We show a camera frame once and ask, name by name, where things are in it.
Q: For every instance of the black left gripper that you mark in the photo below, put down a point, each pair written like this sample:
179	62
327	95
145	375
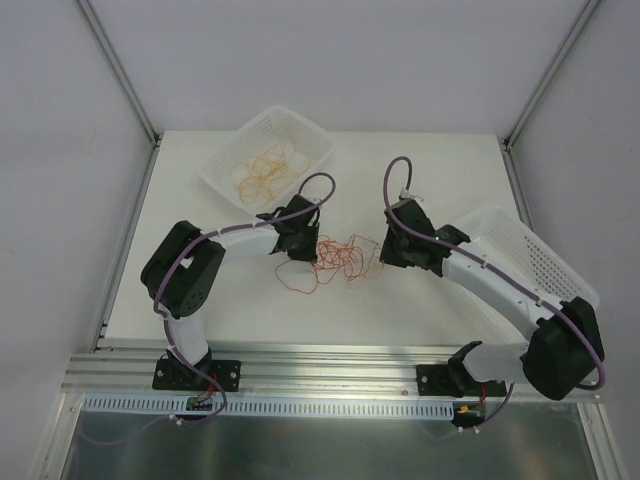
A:
304	245

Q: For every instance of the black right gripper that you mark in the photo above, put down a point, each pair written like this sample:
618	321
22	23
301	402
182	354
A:
400	248

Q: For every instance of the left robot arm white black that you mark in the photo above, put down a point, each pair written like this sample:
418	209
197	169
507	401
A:
181	272

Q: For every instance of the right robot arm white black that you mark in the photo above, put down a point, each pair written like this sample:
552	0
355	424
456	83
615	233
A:
561	354

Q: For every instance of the white left plastic basket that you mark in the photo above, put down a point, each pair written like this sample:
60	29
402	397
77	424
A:
266	159

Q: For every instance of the white plastic basket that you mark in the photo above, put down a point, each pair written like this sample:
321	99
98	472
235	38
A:
502	241
266	159

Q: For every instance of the white right plastic basket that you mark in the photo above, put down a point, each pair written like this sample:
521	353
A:
502	241

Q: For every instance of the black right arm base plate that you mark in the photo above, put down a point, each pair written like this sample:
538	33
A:
442	380

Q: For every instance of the white slotted cable duct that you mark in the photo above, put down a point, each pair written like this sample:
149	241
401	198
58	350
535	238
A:
270	407

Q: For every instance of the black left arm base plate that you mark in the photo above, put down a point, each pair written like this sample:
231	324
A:
172	375

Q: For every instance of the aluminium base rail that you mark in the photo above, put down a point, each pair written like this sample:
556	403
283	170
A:
279	370

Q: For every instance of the aluminium frame post right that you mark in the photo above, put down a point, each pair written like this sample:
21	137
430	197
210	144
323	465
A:
568	43

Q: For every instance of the aluminium frame post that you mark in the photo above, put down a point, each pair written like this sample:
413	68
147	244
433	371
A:
106	48
568	43

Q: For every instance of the aluminium frame post left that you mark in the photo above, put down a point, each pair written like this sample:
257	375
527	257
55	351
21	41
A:
106	48

